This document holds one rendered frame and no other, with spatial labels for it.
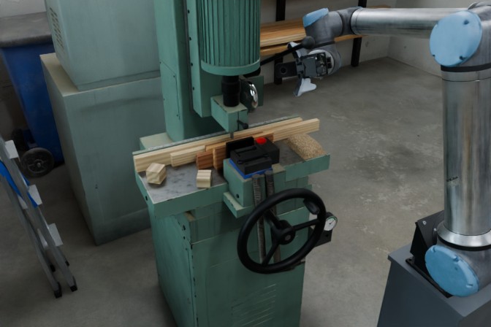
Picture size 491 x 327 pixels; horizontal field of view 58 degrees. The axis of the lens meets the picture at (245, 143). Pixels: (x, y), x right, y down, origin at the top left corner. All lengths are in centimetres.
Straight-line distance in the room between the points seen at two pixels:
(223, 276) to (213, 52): 75
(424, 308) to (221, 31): 111
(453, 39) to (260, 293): 109
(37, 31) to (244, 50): 182
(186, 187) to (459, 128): 74
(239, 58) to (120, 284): 142
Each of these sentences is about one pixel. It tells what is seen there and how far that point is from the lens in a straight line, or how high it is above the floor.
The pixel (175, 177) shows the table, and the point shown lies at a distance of 136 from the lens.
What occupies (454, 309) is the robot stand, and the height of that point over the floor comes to 55.
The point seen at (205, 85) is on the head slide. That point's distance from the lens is 144.
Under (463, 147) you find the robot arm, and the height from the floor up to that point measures 112.
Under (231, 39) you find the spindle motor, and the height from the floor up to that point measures 130.
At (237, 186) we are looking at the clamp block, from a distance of 126.
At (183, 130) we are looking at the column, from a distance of 159.
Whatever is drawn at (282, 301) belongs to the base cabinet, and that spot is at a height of 28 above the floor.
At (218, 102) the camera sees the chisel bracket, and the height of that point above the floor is 107.
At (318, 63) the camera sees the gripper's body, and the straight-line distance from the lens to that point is 135.
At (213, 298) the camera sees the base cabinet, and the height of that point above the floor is 44.
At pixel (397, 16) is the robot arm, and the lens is 145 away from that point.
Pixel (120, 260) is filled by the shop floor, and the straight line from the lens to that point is 244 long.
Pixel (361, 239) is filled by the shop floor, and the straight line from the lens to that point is 255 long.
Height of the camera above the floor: 165
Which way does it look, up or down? 30 degrees down
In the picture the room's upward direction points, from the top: straight up
